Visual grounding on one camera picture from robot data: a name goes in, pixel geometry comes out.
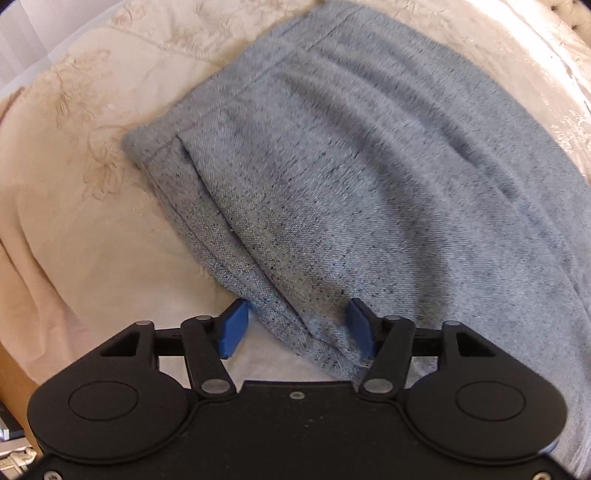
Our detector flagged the cream embroidered bedspread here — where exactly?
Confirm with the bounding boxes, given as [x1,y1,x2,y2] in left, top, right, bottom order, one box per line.
[0,0,591,416]

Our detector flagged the blue-grey pants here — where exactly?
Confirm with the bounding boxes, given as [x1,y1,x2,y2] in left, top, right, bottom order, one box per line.
[121,0,591,480]

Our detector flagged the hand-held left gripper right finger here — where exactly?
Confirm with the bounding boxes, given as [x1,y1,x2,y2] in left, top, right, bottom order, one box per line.
[346,298,502,398]

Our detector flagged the white sheer curtain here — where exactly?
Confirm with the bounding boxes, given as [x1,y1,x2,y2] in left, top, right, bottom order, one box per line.
[0,0,114,95]

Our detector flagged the wooden bed frame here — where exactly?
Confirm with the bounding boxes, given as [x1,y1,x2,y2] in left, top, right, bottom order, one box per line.
[0,355,41,462]

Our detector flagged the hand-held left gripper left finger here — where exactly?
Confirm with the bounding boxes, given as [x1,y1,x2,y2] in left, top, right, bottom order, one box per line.
[98,298,250,398]

